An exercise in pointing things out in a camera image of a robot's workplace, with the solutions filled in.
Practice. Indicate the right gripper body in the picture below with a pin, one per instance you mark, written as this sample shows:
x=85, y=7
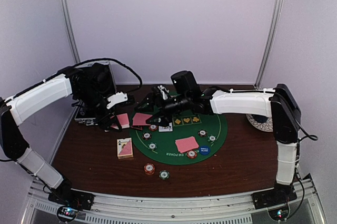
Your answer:
x=167, y=109

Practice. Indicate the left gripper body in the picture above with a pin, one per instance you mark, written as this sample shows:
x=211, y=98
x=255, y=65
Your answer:
x=99, y=117

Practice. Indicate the red-backed card deck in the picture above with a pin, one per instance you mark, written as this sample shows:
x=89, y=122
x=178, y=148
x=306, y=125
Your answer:
x=123, y=120

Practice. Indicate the dealt card player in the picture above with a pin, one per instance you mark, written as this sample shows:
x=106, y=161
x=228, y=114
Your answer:
x=135, y=122
x=179, y=145

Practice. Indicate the face-up community card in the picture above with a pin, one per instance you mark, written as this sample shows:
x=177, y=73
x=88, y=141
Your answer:
x=165, y=129

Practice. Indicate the brown chip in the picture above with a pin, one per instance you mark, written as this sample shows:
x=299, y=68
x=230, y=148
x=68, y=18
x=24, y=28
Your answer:
x=202, y=133
x=146, y=136

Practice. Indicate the dealt card bottom player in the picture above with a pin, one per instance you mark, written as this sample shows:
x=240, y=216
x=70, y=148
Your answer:
x=179, y=145

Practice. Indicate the blue small blind button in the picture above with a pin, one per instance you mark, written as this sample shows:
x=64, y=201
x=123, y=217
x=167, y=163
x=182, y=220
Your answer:
x=204, y=150

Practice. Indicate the orange chip stack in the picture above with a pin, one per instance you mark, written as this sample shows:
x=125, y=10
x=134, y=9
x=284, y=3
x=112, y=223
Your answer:
x=149, y=169

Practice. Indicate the green chip stack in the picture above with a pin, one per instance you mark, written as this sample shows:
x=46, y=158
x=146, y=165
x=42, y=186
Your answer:
x=164, y=174

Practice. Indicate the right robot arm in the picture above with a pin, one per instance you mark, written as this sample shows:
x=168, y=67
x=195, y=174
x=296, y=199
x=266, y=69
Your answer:
x=276, y=104

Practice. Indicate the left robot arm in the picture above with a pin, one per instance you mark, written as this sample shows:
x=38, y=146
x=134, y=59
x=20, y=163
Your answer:
x=16, y=109

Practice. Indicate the triangular all-in marker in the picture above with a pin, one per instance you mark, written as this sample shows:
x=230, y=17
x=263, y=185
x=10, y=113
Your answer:
x=139, y=128

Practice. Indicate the aluminium poker case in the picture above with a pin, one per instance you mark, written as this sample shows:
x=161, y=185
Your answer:
x=93, y=85

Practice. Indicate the tan card box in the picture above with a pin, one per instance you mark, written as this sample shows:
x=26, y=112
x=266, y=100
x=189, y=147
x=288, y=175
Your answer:
x=124, y=148

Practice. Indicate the round green poker mat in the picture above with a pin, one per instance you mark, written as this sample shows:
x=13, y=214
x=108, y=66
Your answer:
x=186, y=125

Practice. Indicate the dark blue cup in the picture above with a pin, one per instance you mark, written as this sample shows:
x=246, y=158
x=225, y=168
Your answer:
x=262, y=119

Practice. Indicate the patterned ceramic plate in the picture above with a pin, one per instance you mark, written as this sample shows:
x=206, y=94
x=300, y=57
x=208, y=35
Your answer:
x=265, y=127

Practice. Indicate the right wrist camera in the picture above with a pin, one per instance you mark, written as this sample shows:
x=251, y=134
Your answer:
x=184, y=81

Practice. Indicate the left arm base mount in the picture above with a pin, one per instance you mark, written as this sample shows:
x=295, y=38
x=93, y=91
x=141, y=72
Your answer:
x=77, y=200

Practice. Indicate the aluminium front rail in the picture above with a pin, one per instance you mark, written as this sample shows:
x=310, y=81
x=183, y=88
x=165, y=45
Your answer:
x=231, y=208

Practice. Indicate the left frame post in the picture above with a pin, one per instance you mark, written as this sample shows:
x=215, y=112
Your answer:
x=69, y=31

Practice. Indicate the frame post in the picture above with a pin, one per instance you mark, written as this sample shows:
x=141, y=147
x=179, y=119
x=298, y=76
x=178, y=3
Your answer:
x=69, y=31
x=277, y=8

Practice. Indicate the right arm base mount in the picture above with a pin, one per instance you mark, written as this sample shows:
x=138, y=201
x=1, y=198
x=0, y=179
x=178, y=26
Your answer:
x=271, y=198

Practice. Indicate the right frame post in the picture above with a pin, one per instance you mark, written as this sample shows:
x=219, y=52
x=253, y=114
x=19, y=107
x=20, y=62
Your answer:
x=277, y=8

